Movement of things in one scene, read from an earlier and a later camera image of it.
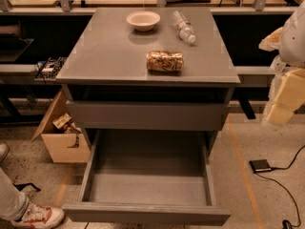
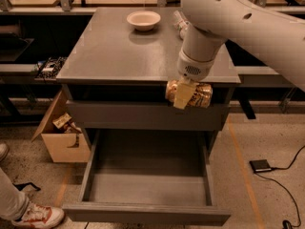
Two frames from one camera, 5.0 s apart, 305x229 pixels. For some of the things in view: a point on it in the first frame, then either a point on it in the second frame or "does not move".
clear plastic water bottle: [187, 31] does not move
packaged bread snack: [164, 62] -> [200, 98]
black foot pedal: [260, 165] does not move
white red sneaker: [39, 217] does not move
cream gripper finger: [290, 97] -> [192, 70]
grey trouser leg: [13, 204] does not move
